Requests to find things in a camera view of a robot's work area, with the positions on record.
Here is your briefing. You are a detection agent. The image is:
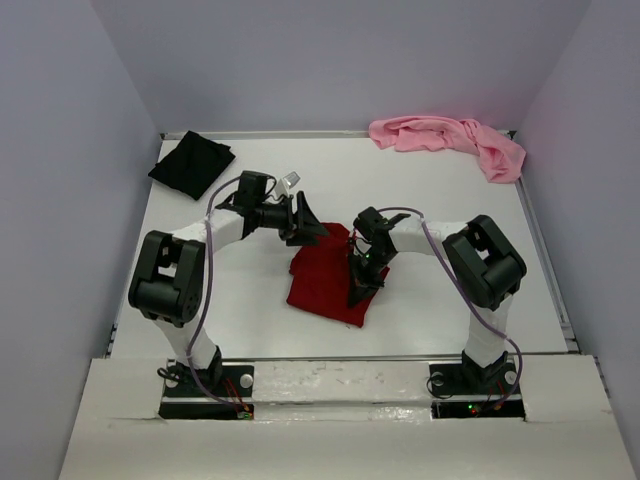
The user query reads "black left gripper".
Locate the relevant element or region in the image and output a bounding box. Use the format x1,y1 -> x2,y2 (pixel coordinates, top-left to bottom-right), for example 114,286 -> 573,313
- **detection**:
253,191 -> 327,247

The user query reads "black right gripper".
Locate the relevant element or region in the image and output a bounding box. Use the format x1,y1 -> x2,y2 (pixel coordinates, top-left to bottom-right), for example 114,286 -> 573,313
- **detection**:
347,246 -> 395,307

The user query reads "red t shirt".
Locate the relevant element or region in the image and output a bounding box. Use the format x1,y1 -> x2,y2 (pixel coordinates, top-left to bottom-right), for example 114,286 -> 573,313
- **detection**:
287,222 -> 373,328

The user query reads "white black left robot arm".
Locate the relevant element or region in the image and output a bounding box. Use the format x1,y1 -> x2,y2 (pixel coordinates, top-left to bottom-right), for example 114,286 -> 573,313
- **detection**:
128,171 -> 328,398

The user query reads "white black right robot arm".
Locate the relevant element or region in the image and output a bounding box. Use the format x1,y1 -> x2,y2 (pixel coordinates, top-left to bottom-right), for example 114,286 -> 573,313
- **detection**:
347,207 -> 527,401

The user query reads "black folded t shirt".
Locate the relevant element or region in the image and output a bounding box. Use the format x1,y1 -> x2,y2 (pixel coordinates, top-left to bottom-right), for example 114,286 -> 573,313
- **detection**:
148,131 -> 236,200

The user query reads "pink t shirt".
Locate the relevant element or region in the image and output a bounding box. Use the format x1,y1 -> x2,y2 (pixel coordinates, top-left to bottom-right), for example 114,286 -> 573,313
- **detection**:
368,116 -> 526,184

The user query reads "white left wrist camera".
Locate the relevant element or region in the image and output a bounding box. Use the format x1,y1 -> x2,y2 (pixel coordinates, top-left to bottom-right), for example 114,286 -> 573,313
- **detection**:
272,171 -> 300,201

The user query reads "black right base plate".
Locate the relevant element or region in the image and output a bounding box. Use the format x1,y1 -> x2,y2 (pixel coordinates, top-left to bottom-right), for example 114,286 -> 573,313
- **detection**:
426,361 -> 526,420

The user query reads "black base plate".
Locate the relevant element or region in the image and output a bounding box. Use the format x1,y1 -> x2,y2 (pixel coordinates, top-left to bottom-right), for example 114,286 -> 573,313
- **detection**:
426,361 -> 526,420
156,362 -> 255,421

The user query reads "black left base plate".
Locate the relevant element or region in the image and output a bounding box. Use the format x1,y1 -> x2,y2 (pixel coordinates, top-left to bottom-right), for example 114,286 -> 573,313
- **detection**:
156,362 -> 255,421

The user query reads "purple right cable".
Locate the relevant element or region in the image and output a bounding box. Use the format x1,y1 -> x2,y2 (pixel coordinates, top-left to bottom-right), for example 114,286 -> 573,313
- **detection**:
379,205 -> 524,409

